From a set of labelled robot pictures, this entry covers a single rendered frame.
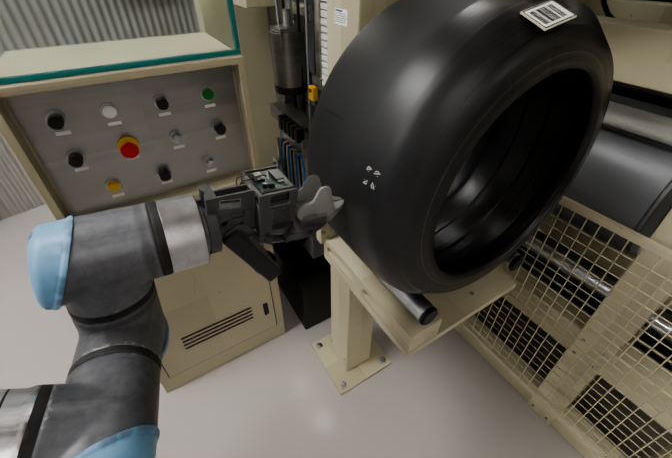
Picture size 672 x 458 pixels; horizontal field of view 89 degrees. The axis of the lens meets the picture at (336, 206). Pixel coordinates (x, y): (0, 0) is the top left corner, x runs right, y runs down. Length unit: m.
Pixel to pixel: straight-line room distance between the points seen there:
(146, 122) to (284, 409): 1.19
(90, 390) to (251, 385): 1.29
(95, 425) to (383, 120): 0.44
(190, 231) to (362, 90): 0.30
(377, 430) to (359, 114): 1.31
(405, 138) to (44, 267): 0.40
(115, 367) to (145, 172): 0.74
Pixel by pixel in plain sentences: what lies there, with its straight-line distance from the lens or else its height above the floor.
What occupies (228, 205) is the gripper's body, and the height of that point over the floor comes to 1.24.
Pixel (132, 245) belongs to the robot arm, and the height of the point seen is 1.24.
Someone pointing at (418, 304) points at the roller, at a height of 0.92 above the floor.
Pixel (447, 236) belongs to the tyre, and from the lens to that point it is 0.91.
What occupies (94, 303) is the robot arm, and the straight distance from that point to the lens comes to 0.45.
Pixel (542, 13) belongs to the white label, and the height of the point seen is 1.43.
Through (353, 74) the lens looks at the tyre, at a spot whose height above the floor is 1.34.
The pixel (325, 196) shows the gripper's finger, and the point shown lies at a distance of 0.49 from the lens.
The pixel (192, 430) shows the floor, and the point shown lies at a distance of 1.68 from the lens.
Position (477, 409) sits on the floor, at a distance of 1.71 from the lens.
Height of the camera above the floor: 1.49
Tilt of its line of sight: 37 degrees down
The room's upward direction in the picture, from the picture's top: straight up
